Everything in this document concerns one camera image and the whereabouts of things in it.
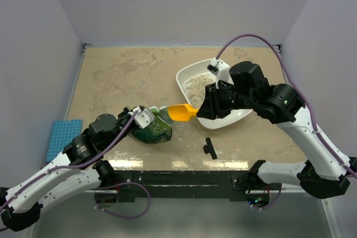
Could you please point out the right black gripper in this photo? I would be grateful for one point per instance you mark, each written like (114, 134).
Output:
(212, 107)

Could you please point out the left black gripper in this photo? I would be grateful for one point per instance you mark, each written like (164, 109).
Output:
(125, 112)

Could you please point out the yellow plastic scoop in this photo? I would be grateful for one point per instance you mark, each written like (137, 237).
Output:
(182, 112)

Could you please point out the green litter bag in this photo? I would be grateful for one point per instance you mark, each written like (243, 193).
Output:
(159, 130)

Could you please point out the black bag clip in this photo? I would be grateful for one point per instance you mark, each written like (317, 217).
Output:
(209, 148)

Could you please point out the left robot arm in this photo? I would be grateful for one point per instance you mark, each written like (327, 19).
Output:
(79, 167)

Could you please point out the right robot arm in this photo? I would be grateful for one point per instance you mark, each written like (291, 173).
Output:
(243, 86)

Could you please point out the cat litter pile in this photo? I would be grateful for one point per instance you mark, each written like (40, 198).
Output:
(194, 88)

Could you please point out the white litter box tray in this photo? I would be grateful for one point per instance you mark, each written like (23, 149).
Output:
(199, 68)

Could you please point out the blue perforated block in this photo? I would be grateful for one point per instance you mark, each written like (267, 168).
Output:
(62, 133)

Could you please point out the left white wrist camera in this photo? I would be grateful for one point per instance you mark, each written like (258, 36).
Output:
(142, 116)

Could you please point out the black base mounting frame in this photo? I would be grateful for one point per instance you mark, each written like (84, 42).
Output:
(230, 185)

